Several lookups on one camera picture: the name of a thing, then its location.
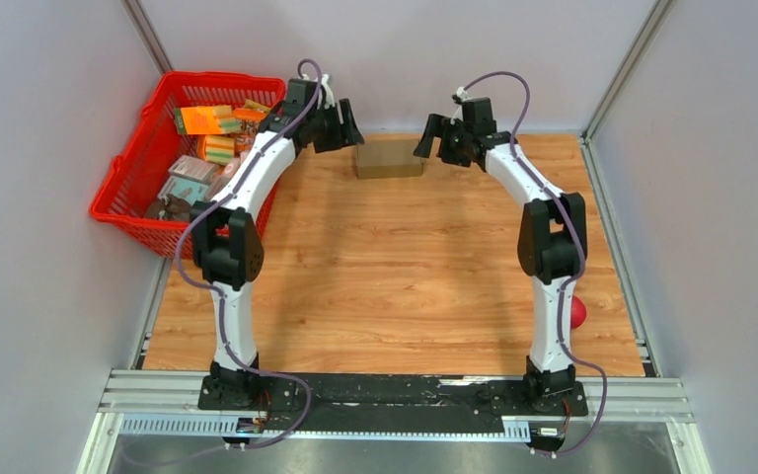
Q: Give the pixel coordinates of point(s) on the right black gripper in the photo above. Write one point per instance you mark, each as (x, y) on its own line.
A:
(440, 125)

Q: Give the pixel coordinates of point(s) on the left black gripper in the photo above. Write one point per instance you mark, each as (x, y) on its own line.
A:
(348, 131)

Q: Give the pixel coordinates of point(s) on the brown cardboard box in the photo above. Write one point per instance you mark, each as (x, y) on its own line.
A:
(388, 158)

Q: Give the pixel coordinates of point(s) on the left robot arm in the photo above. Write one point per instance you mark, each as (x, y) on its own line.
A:
(226, 244)

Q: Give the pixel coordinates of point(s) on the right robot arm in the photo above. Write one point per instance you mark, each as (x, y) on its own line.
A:
(550, 246)

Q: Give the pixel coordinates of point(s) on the grey pink box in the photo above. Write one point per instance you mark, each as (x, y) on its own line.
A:
(217, 185)

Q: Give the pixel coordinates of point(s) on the orange box in basket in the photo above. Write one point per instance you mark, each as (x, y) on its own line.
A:
(206, 120)

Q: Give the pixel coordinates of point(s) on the teal patterned box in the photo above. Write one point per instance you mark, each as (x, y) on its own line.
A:
(184, 189)

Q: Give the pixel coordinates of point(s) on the striped sponge pack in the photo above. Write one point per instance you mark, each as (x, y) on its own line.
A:
(218, 149)

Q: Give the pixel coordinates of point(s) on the red apple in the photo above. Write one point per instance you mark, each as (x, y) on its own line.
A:
(578, 313)

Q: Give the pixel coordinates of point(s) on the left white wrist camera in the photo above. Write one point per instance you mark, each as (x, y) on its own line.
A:
(326, 99)

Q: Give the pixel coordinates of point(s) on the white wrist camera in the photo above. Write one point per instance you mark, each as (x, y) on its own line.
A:
(326, 99)
(460, 97)

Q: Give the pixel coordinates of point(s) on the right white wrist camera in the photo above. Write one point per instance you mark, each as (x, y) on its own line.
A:
(460, 97)

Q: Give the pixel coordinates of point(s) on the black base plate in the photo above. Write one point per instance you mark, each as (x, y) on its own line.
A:
(395, 404)

